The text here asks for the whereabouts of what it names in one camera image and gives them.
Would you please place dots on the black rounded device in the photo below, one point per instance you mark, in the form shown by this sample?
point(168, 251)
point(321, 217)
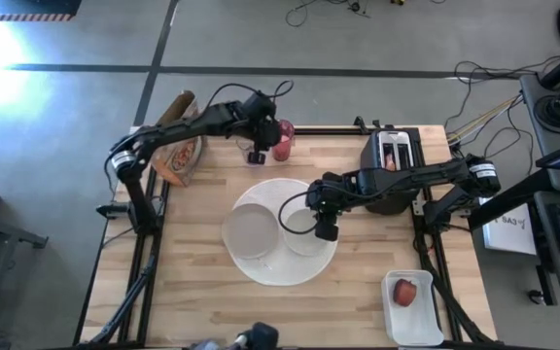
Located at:
point(263, 336)

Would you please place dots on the white printed paper sheet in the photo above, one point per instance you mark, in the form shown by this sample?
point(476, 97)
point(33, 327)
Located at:
point(508, 228)

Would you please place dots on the pink plastic tumbler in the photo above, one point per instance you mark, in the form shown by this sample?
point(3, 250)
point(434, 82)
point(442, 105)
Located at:
point(285, 146)

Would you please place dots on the toasted bagel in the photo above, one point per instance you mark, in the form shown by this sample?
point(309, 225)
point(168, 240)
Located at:
point(390, 163)

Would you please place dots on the red apple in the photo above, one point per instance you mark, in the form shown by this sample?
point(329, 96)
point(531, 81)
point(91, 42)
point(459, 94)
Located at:
point(405, 292)

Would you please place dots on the grey round plate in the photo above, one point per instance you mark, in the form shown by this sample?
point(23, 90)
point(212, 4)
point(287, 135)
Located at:
point(250, 231)

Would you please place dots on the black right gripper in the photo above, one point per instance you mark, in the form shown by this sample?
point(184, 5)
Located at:
point(331, 194)

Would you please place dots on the white bowl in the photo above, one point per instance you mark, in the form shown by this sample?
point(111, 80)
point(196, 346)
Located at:
point(302, 238)

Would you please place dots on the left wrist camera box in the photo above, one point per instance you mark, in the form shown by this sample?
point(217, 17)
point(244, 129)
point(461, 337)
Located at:
point(259, 104)

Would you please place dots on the pumpkin cereal box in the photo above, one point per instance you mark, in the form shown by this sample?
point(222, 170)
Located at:
point(180, 155)

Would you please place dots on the large white round plate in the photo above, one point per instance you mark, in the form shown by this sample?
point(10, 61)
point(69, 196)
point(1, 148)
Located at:
point(280, 269)

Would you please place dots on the black slanted beam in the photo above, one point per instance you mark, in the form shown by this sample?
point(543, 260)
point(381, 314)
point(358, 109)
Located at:
point(508, 204)

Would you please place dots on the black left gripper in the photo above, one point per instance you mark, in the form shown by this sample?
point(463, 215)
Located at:
point(266, 135)

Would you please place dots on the black table frame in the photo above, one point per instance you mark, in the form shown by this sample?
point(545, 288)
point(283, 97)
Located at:
point(328, 130)

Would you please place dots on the white rectangular tray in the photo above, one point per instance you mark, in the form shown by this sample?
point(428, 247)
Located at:
point(413, 325)

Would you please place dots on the black toaster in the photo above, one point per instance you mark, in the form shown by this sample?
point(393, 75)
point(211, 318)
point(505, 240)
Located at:
point(396, 141)

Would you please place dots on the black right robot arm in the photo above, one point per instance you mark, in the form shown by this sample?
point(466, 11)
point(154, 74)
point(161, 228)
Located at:
point(430, 172)

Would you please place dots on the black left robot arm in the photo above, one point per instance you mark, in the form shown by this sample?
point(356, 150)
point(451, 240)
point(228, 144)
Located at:
point(178, 127)

